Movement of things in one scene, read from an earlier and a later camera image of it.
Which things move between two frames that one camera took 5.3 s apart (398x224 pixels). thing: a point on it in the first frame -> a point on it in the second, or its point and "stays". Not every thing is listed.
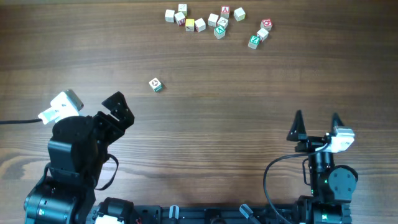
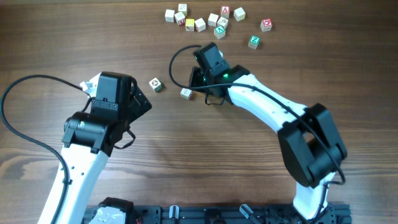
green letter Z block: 254,42 stays
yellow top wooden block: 189,25 stays
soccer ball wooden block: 156,85 stays
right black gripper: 310,142 -> 194,79
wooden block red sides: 263,34 -> 186,94
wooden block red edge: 199,25 stays
